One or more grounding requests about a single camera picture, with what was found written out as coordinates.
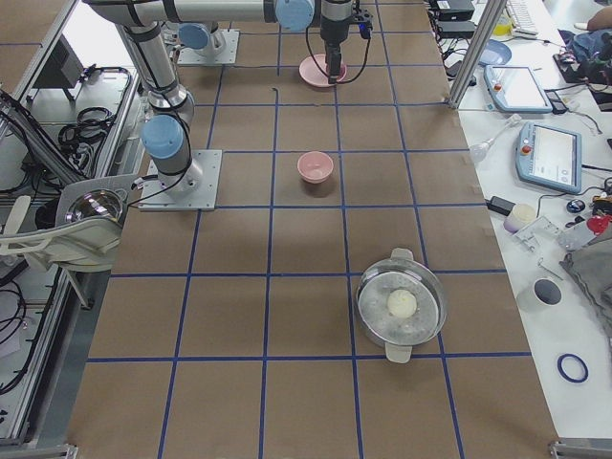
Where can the grey cloth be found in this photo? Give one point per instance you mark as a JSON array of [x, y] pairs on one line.
[[590, 268]]

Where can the far blue teach pendant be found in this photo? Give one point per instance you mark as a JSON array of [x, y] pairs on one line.
[[514, 89]]

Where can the near blue teach pendant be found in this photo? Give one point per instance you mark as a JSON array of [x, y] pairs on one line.
[[550, 157]]

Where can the aluminium frame post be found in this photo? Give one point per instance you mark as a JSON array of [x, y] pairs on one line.
[[488, 19]]

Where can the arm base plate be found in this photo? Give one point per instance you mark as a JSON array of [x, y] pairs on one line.
[[196, 190], [200, 47]]

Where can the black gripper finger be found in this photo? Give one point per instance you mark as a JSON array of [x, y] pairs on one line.
[[331, 61], [338, 63]]

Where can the glass pot with handles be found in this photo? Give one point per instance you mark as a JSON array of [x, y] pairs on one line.
[[396, 336]]

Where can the pink plate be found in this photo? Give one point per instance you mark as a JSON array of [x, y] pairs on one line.
[[309, 71]]

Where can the grey office chair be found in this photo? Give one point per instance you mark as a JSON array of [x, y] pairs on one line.
[[86, 246]]

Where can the glass bowl on chair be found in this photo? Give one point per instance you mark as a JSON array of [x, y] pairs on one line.
[[99, 202]]

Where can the blue teach pendant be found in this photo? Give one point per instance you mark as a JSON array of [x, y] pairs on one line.
[[514, 89], [550, 157]]

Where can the light blue plate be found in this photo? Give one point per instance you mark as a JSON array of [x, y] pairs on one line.
[[495, 53]]

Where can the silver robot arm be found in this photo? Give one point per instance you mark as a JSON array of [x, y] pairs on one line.
[[166, 136], [333, 17]]

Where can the small pink bowl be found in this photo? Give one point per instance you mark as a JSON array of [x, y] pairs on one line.
[[315, 167]]

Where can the white cup dark inside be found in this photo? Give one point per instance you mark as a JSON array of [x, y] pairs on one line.
[[541, 294]]

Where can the white purple cup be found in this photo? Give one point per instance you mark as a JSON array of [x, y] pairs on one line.
[[520, 216]]

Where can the white bun in pot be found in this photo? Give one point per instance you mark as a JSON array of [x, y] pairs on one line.
[[401, 304]]

